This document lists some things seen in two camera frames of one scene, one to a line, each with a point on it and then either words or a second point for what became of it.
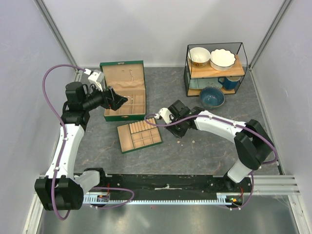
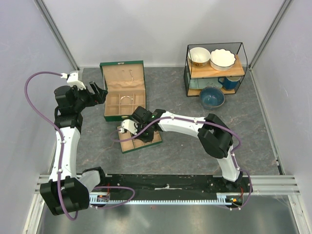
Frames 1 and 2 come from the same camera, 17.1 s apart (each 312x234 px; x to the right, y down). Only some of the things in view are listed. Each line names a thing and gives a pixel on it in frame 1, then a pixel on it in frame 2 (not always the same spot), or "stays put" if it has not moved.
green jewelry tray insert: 138,135 stays put
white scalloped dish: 222,60 stays put
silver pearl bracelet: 131,99 stays put
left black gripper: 108,97 -> 94,99
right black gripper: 180,134 -> 147,139
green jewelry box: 127,78 stays put
